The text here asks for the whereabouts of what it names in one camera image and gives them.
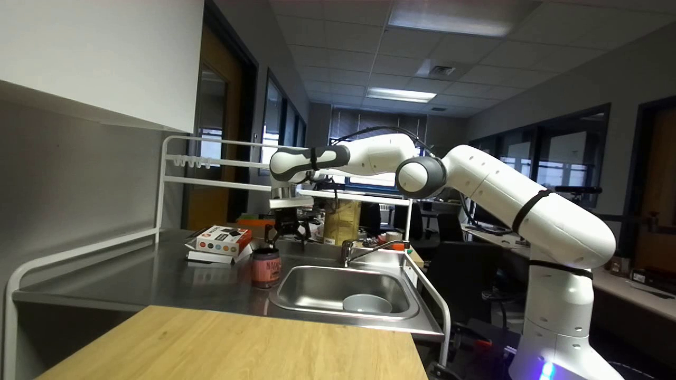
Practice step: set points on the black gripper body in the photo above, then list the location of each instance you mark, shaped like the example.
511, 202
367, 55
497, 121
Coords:
292, 220

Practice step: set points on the dark red cup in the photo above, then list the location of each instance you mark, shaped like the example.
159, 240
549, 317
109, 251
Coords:
266, 269

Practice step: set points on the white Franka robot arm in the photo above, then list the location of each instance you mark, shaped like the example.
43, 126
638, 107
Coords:
549, 225

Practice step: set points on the stainless steel sink basin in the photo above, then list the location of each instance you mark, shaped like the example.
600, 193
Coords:
330, 289

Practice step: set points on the chrome sink faucet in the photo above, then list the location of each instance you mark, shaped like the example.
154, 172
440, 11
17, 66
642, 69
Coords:
362, 252

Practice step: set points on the colourful printed box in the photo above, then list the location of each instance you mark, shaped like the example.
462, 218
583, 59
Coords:
225, 240

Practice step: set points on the white flat box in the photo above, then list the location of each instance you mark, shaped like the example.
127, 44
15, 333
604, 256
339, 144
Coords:
219, 256

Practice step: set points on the yellow cylindrical container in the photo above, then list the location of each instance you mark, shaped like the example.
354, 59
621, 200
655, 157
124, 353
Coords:
342, 225

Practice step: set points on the light wooden board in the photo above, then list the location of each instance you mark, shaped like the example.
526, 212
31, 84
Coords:
246, 347

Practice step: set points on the white plate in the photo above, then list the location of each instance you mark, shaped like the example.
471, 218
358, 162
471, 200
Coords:
369, 302

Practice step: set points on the brown wooden door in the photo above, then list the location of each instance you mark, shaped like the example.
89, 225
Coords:
213, 128

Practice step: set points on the small ceiling light panel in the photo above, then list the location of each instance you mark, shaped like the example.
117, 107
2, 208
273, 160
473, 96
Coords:
399, 96

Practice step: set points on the rectangular ceiling light panel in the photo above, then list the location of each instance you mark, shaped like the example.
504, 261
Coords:
454, 15

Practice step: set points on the white office desk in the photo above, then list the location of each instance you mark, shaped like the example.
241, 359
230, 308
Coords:
635, 289

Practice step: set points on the white metal rack frame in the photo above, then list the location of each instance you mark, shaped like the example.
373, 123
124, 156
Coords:
211, 182

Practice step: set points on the white wall cabinet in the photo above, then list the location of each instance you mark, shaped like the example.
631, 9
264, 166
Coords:
97, 55

